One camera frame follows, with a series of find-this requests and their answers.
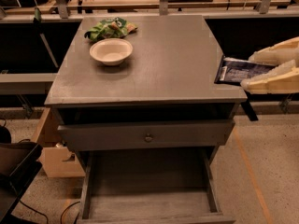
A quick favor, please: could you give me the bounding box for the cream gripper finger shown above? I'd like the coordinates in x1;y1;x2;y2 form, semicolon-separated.
240;60;299;94
249;36;299;66

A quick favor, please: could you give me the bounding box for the blue rxbar wrapper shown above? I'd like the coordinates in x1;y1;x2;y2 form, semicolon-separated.
214;56;273;86

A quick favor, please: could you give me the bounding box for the grey wooden drawer cabinet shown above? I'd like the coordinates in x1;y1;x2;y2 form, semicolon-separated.
44;14;248;224

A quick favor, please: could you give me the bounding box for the open grey middle drawer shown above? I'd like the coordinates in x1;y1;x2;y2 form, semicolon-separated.
77;147;235;224

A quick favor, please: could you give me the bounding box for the grey top drawer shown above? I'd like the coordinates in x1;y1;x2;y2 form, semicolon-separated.
58;119;235;151

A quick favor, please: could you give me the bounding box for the green chip bag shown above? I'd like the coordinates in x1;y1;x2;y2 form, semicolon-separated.
84;17;137;42

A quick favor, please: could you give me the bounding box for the white paper bowl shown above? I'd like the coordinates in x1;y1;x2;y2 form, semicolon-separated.
90;38;133;66

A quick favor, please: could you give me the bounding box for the cardboard box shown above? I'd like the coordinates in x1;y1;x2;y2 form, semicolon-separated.
31;108;85;178

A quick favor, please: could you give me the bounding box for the black bin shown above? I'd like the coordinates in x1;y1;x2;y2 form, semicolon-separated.
0;142;43;224

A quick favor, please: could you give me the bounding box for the black floor cable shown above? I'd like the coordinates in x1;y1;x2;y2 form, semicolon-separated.
18;199;81;224

